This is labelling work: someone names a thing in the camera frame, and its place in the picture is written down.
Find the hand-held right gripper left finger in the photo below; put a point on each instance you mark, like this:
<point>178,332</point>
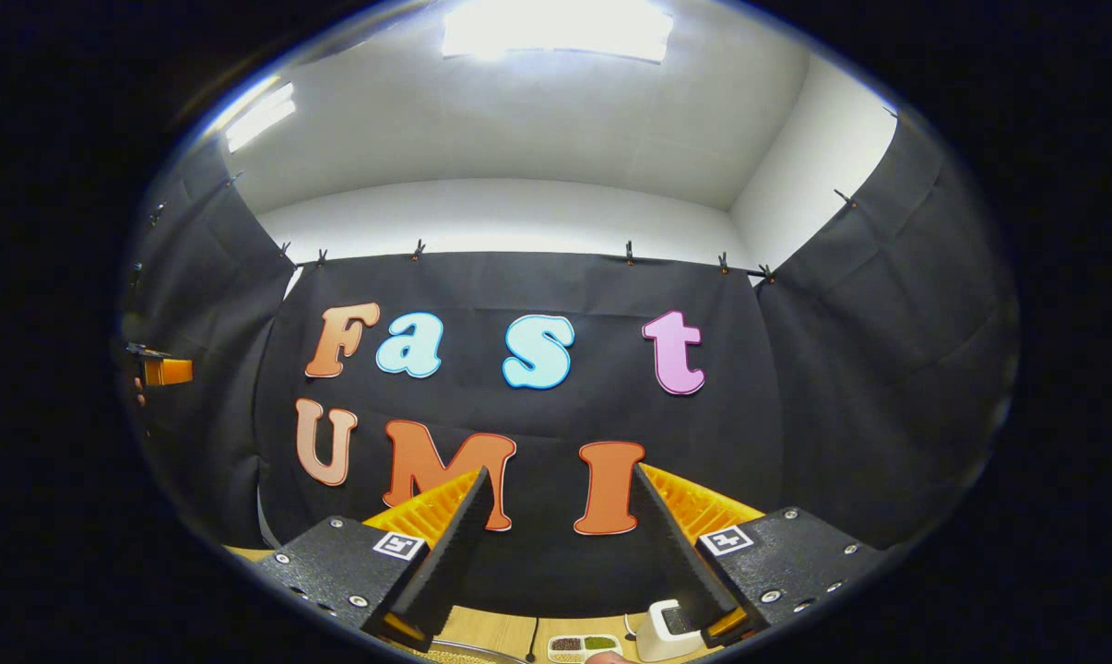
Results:
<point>450,563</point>

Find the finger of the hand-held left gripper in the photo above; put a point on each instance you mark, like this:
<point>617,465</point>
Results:
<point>171,373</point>
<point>148,350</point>

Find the white toaster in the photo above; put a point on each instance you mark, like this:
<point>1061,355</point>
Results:
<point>657,636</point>

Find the small ceiling light panel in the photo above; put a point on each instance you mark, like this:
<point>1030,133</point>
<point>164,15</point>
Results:
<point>261,115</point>

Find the white divided dish with beans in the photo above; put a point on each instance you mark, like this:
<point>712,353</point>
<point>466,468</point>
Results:
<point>584,646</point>

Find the pile of yellow soybeans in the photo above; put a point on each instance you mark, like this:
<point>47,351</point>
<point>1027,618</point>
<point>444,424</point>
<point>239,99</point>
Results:
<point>459,658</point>

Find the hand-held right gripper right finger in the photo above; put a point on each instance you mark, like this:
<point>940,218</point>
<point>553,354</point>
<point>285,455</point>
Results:
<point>680,572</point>

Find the large ceiling light panel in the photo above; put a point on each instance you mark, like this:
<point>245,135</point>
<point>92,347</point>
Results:
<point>556,28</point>

